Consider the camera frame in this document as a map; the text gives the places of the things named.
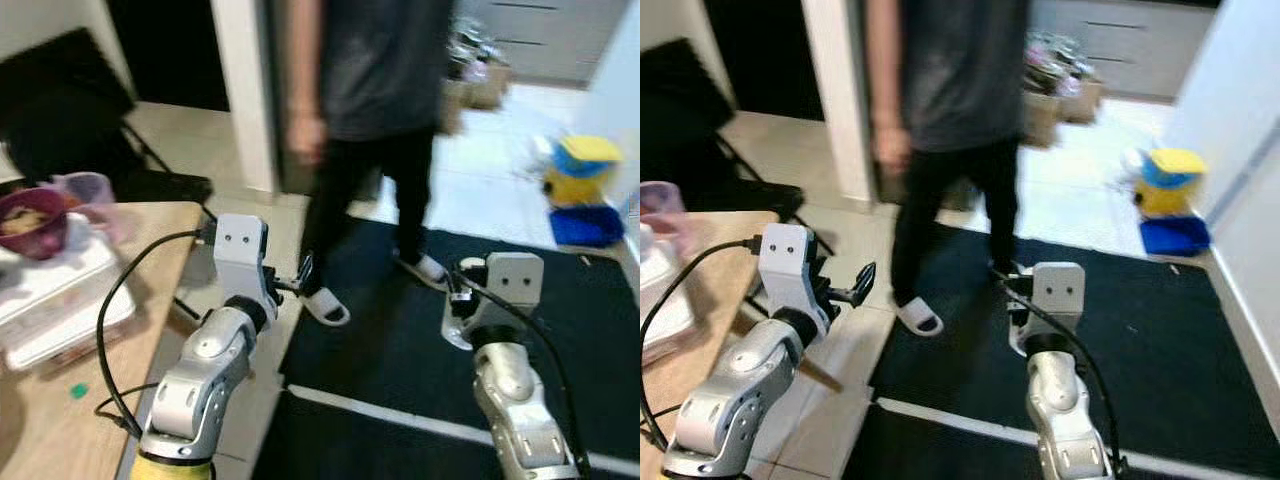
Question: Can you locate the person right hand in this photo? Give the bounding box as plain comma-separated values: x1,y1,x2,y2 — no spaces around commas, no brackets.
287,113,328,168
872,124,911,177

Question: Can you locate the black floor mat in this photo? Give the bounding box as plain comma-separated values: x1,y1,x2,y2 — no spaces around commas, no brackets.
250,392,611,480
868,225,1280,471
842,402,1201,480
280,215,640,463

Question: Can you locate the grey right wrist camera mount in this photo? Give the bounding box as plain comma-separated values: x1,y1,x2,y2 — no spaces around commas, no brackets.
1008,262,1087,356
443,252,546,351

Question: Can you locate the black folding chair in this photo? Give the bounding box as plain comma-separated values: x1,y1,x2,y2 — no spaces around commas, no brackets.
640,37,809,231
0,27,214,216

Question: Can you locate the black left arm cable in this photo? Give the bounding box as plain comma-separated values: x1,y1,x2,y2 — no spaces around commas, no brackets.
93,226,218,441
640,236,763,451

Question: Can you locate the purple bowl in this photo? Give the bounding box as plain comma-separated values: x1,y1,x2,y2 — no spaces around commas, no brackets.
0,187,69,263

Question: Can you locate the grey kitchen cabinet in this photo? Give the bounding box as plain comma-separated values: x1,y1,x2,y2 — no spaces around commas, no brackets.
1030,0,1219,101
455,0,623,89

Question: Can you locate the clear plastic food container stack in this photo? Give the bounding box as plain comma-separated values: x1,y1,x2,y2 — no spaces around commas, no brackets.
640,225,698,366
0,215,138,374

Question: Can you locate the blue plastic tray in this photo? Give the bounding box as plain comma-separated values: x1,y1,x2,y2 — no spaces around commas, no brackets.
548,205,628,249
1140,215,1213,258

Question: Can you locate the yellow blue minion toy bin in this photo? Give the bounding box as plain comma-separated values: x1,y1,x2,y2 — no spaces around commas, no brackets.
1130,148,1209,223
540,135,626,213

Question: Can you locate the pink plastic cup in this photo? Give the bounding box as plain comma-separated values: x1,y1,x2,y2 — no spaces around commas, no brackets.
640,181,703,246
50,172,133,246

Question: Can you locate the person in grey shirt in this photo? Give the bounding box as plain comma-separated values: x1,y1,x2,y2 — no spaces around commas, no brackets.
865,0,1033,311
283,0,456,301

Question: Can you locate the white slipper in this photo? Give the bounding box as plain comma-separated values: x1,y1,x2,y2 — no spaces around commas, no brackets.
398,253,449,293
300,285,352,329
895,295,945,338

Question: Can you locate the black fabric cover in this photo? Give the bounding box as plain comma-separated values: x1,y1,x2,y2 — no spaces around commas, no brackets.
105,0,233,113
700,0,823,123

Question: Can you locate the wooden table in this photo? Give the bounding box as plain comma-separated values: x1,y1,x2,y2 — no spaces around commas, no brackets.
0,200,206,480
640,210,781,480

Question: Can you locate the cardboard box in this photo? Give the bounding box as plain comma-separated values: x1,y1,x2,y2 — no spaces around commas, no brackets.
1022,75,1106,151
440,60,516,138

